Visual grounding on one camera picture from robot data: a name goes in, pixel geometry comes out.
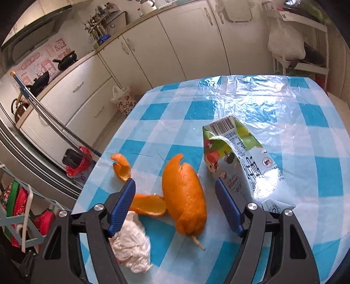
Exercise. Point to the floral bag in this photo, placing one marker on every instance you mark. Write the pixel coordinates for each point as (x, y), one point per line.
(123, 101)

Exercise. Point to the bag of green vegetables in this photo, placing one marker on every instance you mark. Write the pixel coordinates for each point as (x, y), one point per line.
(314, 9)

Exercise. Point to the large orange peel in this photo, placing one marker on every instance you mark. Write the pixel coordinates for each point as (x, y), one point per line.
(186, 196)

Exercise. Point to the blue checked tablecloth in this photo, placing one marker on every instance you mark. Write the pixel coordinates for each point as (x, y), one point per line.
(287, 114)

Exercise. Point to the black round pot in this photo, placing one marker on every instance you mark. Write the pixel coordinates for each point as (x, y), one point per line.
(67, 60)

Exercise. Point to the black frying pan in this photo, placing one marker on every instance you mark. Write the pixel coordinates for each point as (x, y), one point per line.
(39, 82)

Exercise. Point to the white tissue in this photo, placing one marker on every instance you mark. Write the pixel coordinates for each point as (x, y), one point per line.
(134, 245)

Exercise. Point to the white base cabinets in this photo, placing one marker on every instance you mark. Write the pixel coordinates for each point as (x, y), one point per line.
(164, 52)

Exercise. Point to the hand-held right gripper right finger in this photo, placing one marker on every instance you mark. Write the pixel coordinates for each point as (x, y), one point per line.
(228, 207)

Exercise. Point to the white hanging waste bin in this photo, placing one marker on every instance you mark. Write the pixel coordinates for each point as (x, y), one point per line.
(235, 11)

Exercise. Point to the white rack cart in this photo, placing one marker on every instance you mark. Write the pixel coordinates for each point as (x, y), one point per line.
(314, 38)

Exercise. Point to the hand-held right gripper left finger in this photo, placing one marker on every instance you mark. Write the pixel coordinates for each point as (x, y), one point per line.
(123, 207)

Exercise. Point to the black wok with lid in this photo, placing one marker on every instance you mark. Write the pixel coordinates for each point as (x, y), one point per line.
(311, 56)

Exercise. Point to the curled small orange peel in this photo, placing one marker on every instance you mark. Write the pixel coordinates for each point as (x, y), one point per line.
(123, 168)

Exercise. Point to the black range hood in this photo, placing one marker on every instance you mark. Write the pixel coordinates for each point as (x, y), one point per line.
(32, 30)

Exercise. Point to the printed drink carton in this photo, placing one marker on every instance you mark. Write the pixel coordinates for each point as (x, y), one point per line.
(232, 153)

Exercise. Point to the metal broom pole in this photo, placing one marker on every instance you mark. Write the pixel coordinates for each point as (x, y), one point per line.
(63, 128)

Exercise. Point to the blue box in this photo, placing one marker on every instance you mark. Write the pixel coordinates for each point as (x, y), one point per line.
(103, 40)

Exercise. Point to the dark tray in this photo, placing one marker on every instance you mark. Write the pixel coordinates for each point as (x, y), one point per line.
(117, 20)

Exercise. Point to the blue and white shelf rack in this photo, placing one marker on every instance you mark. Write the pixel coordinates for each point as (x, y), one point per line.
(27, 215)

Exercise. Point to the wall utensil rack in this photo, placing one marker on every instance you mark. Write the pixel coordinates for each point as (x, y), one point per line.
(99, 21)

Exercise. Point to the bin with red liner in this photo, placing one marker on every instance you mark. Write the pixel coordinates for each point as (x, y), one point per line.
(80, 163)

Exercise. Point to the pink patterned wall sticker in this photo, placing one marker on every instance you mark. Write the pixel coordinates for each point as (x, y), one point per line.
(43, 62)

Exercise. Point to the grey sliding door frame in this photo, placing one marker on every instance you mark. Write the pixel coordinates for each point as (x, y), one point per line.
(32, 163)

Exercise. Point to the white plastic bag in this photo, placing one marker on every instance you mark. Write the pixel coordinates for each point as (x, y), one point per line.
(285, 41)

